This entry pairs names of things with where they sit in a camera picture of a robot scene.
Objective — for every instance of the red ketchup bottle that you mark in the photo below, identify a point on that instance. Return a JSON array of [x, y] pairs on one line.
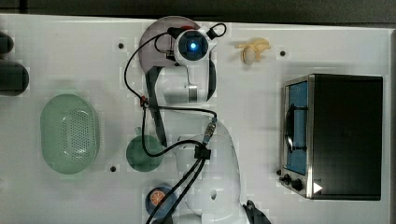
[[187, 27]]

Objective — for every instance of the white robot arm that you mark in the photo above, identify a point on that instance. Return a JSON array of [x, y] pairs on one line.
[[209, 172]]

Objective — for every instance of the grey round plate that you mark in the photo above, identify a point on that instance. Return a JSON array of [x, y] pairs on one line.
[[158, 52]]

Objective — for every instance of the green cup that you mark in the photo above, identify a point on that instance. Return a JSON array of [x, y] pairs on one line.
[[140, 152]]

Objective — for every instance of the peeled toy banana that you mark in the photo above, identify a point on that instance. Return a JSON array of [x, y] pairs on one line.
[[251, 52]]

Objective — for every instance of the blue bowl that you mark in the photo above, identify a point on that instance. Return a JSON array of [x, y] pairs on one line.
[[166, 205]]

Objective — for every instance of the orange slice toy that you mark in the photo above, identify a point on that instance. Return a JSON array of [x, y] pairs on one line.
[[156, 197]]

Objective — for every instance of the green perforated basket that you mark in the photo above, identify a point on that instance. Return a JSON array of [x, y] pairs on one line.
[[70, 136]]

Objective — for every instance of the silver black toaster oven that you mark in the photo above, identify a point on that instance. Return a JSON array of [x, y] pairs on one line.
[[331, 146]]

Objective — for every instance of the black cylinder object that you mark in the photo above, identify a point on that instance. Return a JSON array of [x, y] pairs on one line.
[[14, 78]]

